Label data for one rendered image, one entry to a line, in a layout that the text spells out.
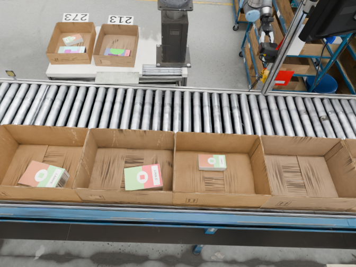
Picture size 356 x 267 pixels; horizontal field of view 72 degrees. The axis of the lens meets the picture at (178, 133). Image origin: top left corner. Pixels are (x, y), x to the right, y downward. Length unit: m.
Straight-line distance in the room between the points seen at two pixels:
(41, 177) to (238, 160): 0.92
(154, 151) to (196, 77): 1.81
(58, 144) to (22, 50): 2.41
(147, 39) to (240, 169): 1.34
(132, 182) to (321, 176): 0.91
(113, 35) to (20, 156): 1.23
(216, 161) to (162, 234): 0.48
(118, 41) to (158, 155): 1.16
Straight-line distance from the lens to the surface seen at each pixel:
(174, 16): 1.74
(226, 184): 1.20
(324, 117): 1.87
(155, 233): 1.38
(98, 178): 1.22
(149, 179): 1.10
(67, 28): 2.29
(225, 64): 3.17
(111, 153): 1.27
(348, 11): 1.44
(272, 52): 1.64
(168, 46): 1.81
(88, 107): 1.67
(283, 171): 1.33
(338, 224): 1.32
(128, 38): 2.14
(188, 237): 1.38
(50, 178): 1.21
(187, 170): 1.20
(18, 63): 3.48
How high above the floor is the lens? 1.96
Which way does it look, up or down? 56 degrees down
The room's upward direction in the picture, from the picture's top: 5 degrees clockwise
